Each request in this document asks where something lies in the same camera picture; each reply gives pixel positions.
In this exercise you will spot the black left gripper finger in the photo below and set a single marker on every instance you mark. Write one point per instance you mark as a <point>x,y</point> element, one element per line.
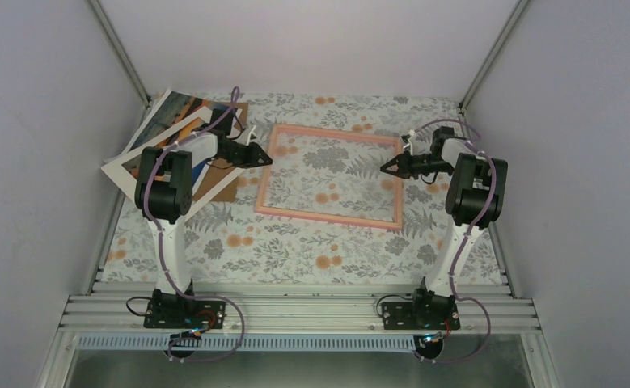
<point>261,161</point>
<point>255,150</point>

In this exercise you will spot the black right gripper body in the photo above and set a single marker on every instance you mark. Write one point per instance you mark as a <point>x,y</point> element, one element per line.
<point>422,167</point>

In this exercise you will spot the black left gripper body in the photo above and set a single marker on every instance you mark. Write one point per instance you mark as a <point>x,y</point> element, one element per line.
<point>239,158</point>

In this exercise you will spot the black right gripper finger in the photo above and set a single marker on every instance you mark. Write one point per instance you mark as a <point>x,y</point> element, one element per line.
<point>399,162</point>
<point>394,170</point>

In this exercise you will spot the sunset photo print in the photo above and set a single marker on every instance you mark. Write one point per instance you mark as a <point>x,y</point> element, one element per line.
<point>123,170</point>

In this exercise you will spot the pink wooden picture frame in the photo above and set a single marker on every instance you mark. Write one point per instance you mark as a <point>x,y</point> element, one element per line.
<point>271,177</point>

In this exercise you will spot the white paper mat border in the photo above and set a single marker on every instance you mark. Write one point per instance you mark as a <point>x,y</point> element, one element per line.
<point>212,183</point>

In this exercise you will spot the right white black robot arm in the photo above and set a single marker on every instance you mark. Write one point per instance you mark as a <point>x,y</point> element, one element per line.
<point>473,201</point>

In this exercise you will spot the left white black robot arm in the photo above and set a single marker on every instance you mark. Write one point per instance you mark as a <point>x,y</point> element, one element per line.
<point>167,179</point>

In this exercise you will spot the brown cardboard backing board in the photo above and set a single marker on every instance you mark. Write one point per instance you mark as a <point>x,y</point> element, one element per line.
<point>217,173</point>

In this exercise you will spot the floral patterned table mat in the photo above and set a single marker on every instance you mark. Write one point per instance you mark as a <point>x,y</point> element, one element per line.
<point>232,243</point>

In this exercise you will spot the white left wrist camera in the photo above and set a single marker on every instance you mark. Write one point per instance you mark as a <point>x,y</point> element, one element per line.
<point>250,135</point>

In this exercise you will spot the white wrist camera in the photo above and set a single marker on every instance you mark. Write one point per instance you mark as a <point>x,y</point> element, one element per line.
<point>407,140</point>
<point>250,135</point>

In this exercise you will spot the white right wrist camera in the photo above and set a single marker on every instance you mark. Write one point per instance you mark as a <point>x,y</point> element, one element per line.
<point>407,140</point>

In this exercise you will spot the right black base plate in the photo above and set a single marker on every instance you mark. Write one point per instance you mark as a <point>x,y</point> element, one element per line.
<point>397,316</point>

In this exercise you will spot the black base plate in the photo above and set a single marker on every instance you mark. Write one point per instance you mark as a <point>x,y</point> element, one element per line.
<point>185,314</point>
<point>397,316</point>

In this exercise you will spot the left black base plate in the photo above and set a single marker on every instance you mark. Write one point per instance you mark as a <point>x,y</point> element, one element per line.
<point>185,314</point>

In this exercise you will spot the aluminium mounting rail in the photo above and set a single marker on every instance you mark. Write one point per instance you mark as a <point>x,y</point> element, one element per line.
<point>297,309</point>

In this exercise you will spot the grey slotted cable duct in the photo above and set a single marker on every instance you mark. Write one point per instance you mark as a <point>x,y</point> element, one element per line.
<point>251,342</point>

